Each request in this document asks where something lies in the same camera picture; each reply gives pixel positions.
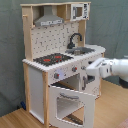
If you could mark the white oven door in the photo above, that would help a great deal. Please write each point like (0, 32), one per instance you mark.
(63, 102)

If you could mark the red stove knob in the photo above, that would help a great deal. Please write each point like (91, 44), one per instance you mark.
(56, 76)
(74, 69)

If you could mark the toy microwave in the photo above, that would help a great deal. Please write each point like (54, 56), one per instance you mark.
(78, 11)

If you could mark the wooden toy kitchen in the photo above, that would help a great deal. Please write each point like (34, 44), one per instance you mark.
(46, 40)

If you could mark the right red stove knob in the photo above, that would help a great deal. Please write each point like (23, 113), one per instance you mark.
(74, 69)

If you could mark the left red stove knob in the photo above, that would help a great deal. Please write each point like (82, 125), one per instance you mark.
(56, 76)

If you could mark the grey toy sink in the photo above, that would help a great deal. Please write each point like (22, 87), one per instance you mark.
(79, 51)

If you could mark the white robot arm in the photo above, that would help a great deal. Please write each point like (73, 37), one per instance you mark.
(120, 68)

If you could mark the black toy stovetop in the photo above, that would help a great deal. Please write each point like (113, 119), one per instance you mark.
(52, 59)

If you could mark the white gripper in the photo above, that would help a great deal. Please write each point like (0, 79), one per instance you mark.
(100, 68)

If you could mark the grey backdrop curtain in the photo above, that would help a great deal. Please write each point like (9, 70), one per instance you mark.
(107, 27)

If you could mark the grey range hood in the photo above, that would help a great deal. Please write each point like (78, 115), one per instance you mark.
(48, 18)

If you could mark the white dishwasher door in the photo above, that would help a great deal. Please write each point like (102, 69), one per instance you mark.
(89, 84)

